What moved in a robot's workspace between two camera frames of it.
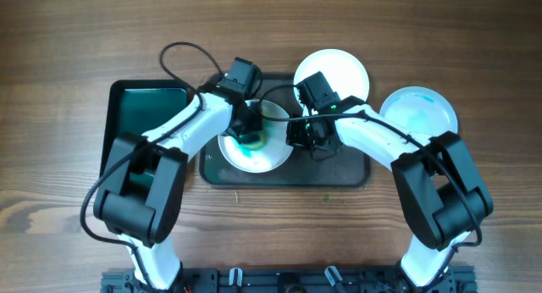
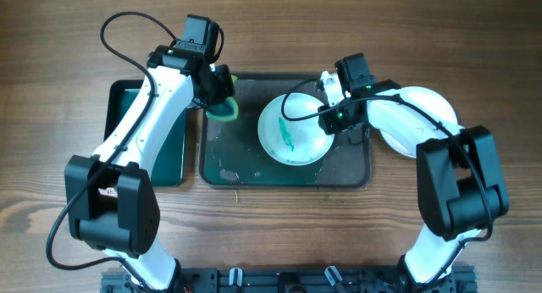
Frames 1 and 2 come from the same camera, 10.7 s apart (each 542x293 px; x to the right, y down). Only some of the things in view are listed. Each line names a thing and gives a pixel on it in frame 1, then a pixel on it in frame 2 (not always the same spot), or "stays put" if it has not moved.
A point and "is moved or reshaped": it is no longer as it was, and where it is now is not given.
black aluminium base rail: x=293 y=280 stays put
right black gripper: x=315 y=141 -> x=334 y=120
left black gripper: x=244 y=129 -> x=221 y=88
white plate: x=344 y=72 -> x=297 y=141
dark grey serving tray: x=345 y=167 stays put
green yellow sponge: x=253 y=140 is moved or reshaped
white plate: x=271 y=149 -> x=406 y=147
